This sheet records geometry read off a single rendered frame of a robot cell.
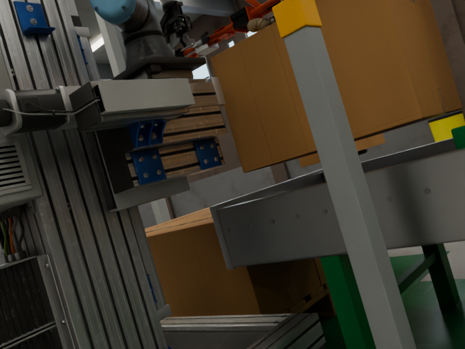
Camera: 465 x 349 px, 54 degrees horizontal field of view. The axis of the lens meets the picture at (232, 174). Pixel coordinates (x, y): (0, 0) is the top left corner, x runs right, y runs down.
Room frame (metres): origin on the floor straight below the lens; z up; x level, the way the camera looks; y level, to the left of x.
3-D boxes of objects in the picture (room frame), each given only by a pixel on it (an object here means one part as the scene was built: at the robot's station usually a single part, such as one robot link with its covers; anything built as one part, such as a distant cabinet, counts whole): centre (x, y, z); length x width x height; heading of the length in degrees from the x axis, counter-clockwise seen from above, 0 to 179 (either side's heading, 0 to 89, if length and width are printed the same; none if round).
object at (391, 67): (1.49, -0.39, 0.88); 0.60 x 0.40 x 0.40; 49
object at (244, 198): (1.74, -0.14, 0.58); 0.70 x 0.03 x 0.06; 137
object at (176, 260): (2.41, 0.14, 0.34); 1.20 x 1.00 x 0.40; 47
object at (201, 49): (1.79, -0.04, 1.20); 0.07 x 0.07 x 0.04; 49
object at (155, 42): (1.33, 0.14, 1.09); 0.15 x 0.15 x 0.10
